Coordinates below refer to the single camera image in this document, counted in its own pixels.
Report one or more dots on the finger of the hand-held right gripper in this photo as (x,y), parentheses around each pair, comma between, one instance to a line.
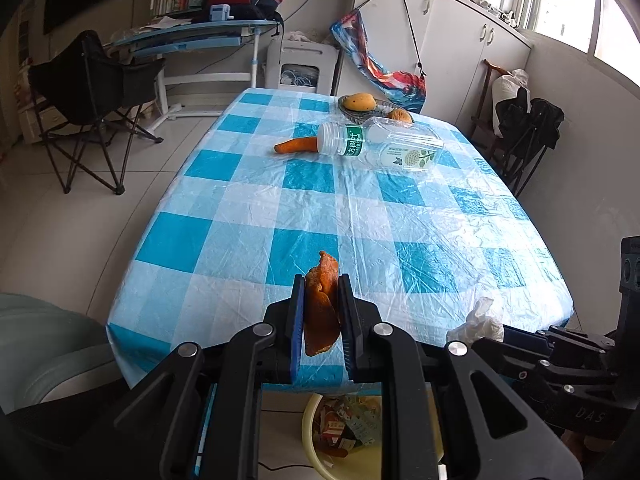
(560,342)
(520,372)

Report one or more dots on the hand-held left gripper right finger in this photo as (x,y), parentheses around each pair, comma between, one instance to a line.
(348,330)

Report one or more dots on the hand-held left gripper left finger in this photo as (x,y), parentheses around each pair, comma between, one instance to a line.
(297,330)

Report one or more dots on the orange mango peel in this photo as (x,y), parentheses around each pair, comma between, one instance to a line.
(295,146)
(322,320)

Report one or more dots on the white tissue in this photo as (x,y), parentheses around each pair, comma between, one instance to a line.
(475,327)

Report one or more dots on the yellow plastic basin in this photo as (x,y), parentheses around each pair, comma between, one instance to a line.
(350,471)

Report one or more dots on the blue checked plastic tablecloth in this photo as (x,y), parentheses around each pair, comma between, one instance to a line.
(350,220)

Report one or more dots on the clear bottle with green label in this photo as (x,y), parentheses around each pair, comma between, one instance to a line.
(345,140)

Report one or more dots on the clear plastic flower-label container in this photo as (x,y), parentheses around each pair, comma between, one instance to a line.
(405,147)

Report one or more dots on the black folded chair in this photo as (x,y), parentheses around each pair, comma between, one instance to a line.
(535,130)

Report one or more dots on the grey fruit plate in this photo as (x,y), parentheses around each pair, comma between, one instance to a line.
(380,110)

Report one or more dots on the dark wooden chair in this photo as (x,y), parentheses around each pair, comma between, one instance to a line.
(484,110)

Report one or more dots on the grey green cushion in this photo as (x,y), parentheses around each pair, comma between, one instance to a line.
(45,345)

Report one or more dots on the colourful printed bag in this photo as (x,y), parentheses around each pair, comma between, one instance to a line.
(385,77)

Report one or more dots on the white sack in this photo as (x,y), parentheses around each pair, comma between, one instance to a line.
(507,90)

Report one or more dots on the white plastic stool cabinet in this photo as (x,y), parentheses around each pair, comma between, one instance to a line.
(300,60)

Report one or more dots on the white cloth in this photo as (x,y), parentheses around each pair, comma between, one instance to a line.
(300,36)

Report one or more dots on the white storage cabinet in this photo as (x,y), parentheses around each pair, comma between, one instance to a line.
(450,35)

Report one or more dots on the blue study desk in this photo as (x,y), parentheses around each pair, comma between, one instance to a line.
(190,35)

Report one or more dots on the small white blue device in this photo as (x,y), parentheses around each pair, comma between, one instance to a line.
(220,13)

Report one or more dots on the black folding camp chair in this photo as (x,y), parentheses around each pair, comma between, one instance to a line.
(85,80)

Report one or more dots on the loose papers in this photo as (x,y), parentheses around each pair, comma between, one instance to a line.
(160,24)

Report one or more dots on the row of small cups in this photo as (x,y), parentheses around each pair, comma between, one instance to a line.
(495,10)

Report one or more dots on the white drawer cabinet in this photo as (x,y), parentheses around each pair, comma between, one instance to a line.
(35,115)

